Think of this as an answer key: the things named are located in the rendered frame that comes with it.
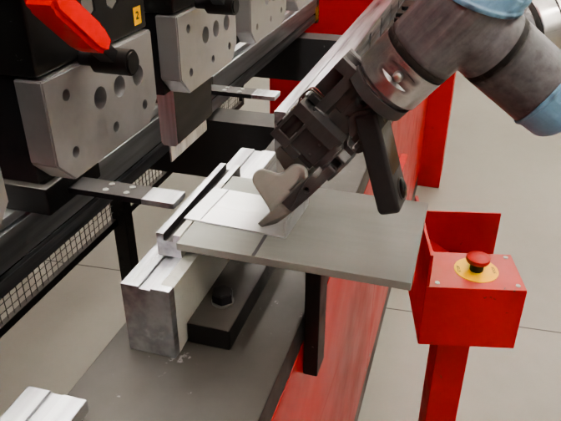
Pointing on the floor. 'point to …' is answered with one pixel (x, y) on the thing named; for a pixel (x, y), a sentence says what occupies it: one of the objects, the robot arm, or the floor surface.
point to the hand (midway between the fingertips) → (280, 210)
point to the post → (124, 236)
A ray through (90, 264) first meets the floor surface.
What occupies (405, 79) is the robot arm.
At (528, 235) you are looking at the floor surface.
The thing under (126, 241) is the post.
